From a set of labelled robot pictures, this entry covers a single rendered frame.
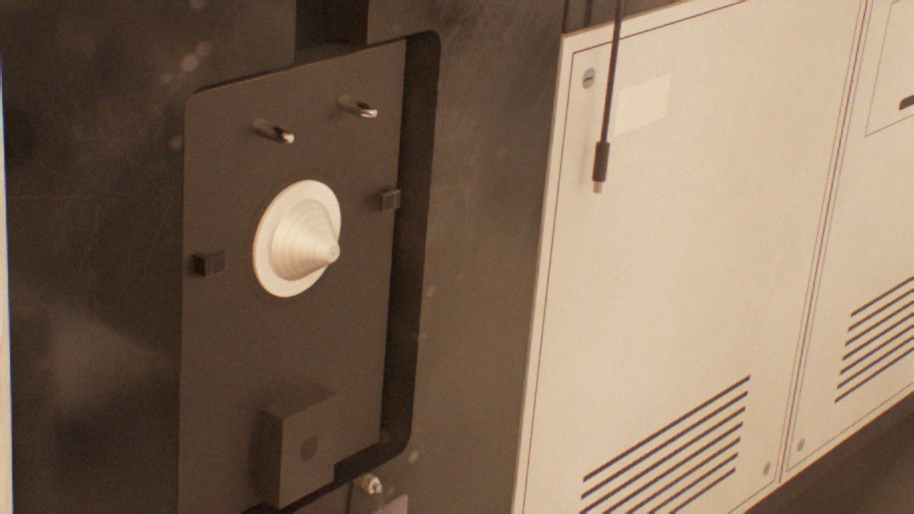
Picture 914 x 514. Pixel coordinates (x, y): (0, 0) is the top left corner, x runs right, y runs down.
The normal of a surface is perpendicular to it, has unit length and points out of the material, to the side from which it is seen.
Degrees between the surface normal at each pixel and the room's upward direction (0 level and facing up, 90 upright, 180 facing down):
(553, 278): 90
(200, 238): 90
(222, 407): 90
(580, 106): 90
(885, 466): 0
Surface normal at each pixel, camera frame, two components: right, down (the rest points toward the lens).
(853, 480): 0.07, -0.91
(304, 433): 0.77, 0.30
